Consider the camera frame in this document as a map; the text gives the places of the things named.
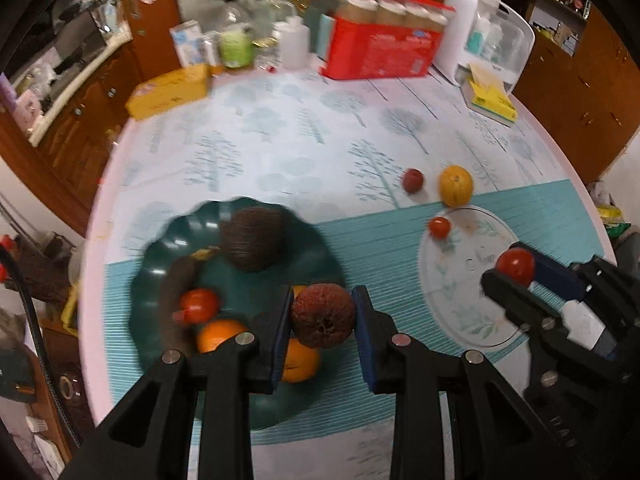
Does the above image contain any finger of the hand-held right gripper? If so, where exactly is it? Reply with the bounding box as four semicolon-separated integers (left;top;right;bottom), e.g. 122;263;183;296
509;241;587;302
480;269;565;335

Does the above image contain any black cable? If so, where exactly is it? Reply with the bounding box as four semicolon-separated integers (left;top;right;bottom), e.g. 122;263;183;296
0;250;83;448

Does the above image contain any orange tangerine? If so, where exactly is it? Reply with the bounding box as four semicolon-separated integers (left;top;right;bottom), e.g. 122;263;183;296
196;319;251;354
280;338;321;384

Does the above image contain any large yellow orange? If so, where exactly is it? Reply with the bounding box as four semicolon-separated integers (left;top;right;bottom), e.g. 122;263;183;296
439;165;474;207

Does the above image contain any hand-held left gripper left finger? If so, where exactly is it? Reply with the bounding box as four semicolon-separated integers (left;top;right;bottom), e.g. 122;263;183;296
62;286;296;480

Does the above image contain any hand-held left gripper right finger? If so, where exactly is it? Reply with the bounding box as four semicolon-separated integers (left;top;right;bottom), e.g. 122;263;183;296
351;285;568;480

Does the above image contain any red plastic package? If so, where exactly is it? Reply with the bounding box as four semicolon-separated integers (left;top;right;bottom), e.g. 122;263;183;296
317;0;456;81

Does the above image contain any small glass jar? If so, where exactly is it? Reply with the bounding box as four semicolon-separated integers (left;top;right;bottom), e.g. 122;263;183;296
255;40;278;72

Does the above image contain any wooden lower kitchen cabinet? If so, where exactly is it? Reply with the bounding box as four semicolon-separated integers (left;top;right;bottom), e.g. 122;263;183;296
0;35;146;231

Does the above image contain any white and blue carton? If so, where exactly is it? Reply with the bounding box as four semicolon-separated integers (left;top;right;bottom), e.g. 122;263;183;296
169;21;203;68

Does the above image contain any white squeeze bottle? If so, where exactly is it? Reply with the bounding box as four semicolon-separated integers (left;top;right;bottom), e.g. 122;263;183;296
272;16;308;71

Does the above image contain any yellow tin box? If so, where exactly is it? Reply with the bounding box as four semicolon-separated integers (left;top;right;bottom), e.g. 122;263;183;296
125;64;211;121

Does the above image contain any dark green scalloped plate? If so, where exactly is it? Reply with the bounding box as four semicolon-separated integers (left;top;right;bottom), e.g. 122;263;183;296
129;199;346;431

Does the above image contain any wooden sideboard cabinet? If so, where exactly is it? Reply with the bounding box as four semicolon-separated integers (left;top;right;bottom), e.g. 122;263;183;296
515;5;640;186

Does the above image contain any box of packaging waste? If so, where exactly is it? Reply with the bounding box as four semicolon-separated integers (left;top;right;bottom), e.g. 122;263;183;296
590;180;637;241

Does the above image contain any dark brown avocado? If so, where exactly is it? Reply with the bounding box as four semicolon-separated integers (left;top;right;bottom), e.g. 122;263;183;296
219;207;288;273

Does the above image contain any white plastic appliance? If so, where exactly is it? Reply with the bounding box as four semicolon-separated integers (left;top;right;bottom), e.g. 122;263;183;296
432;0;536;93

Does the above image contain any small metal can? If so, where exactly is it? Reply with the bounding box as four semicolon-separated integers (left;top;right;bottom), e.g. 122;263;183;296
202;32;221;66

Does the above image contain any yellow sponge pack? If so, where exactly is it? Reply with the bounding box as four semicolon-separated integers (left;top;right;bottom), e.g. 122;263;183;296
461;62;518;127

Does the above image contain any green label glass bottle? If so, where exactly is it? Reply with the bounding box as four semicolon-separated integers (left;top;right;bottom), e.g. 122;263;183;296
218;0;254;69

